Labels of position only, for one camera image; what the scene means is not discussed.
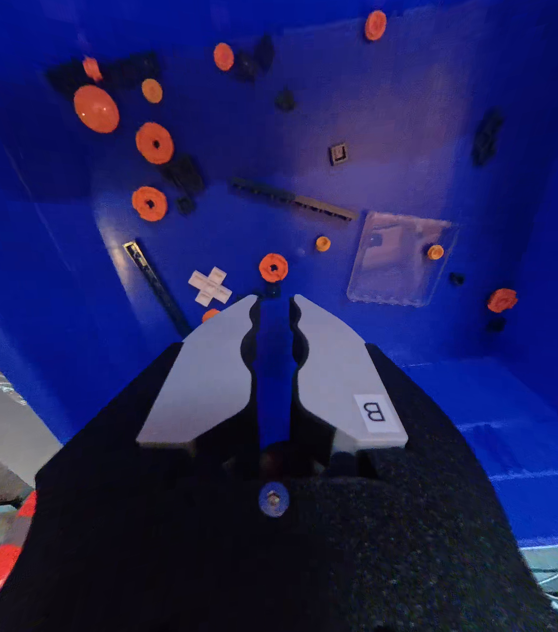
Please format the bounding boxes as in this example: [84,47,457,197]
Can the blue plastic bin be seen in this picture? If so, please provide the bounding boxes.
[0,0,558,549]

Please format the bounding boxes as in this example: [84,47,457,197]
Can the orange gear brick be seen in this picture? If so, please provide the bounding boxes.
[259,253,289,283]
[136,122,175,165]
[487,288,519,314]
[132,186,168,222]

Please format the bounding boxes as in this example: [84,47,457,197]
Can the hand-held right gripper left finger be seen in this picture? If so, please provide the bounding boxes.
[136,295,261,463]

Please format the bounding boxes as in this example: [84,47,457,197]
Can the black angled brick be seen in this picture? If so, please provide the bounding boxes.
[471,109,504,166]

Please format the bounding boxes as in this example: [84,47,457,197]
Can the black brick beam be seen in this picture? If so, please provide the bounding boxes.
[229,177,359,221]
[122,240,193,337]

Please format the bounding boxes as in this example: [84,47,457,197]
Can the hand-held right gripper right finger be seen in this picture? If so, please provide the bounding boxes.
[289,295,409,465]

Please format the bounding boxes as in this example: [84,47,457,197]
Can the white cross brick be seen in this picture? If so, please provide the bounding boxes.
[188,267,233,306]

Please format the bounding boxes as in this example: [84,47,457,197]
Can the orange dome brick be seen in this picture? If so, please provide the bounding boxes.
[73,84,120,134]

